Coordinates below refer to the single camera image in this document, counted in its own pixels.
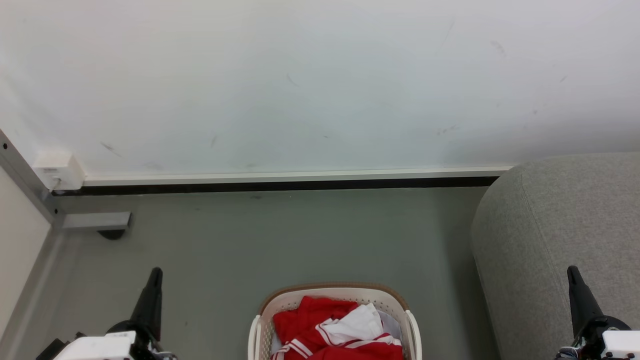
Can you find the grey aluminium frame foot bar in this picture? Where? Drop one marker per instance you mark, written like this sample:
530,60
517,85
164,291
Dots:
97,220

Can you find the grey fabric sofa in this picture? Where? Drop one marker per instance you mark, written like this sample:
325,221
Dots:
560,225

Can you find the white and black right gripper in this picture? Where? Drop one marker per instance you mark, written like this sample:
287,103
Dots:
620,345

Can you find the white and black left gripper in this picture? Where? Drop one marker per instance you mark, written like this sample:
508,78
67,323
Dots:
100,347

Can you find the beige partition panel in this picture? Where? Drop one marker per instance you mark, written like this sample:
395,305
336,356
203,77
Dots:
17,250

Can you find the black frame foot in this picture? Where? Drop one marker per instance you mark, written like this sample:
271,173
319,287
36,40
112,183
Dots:
112,234

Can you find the red and white basketball jersey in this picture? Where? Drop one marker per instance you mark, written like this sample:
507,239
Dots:
352,325

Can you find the cream plastic laundry basket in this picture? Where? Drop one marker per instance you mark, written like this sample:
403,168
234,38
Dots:
280,305

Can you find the white and black baseboard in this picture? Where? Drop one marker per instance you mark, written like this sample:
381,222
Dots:
290,181

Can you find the white wall outlet box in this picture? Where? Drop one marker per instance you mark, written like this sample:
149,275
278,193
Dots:
61,170

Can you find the grey aluminium frame post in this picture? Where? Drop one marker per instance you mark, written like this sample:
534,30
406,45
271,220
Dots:
27,180

